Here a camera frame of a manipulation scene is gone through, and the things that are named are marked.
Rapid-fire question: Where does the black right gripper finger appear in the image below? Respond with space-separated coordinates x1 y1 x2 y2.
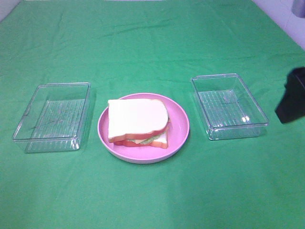
275 67 305 124

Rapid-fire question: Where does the toy bread slice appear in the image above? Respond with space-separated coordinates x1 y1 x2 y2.
108 99 170 143
114 130 168 149

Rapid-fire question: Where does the green toy lettuce leaf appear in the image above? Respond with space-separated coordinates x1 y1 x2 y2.
127 134 161 144

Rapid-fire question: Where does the yellow toy cheese slice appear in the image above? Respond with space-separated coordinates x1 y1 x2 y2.
132 139 144 144

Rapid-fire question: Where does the right clear plastic tray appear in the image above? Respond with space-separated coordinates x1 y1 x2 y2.
191 73 269 140

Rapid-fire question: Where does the clear plastic tray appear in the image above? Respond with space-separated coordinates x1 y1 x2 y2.
191 73 269 140
12 83 91 153

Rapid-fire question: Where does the green tablecloth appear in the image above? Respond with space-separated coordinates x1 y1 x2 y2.
0 0 305 229

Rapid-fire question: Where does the left clear plastic tray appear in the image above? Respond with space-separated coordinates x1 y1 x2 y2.
12 83 91 153

